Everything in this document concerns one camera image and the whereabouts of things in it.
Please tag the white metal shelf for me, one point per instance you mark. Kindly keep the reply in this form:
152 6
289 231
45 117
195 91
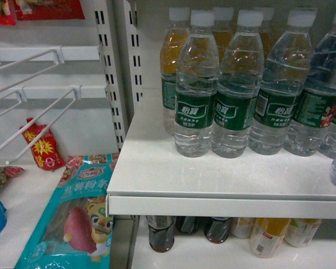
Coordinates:
152 178

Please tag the red hanging snack bag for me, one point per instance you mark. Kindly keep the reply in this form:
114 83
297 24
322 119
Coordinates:
48 10

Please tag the dark soda bottle below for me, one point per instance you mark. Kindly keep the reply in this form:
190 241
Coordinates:
160 232

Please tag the teal sweet potato noodle bag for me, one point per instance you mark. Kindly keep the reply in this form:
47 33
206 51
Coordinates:
75 231

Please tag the water bottle back left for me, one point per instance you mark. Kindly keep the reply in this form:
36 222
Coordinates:
169 56

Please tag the white slotted shelf upright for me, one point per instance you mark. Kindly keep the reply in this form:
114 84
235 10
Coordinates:
118 36

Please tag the water bottle front left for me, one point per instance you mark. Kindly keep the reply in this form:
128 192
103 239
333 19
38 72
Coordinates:
196 86

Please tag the yellow juice bottle below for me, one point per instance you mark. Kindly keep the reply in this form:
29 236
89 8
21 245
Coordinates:
267 234

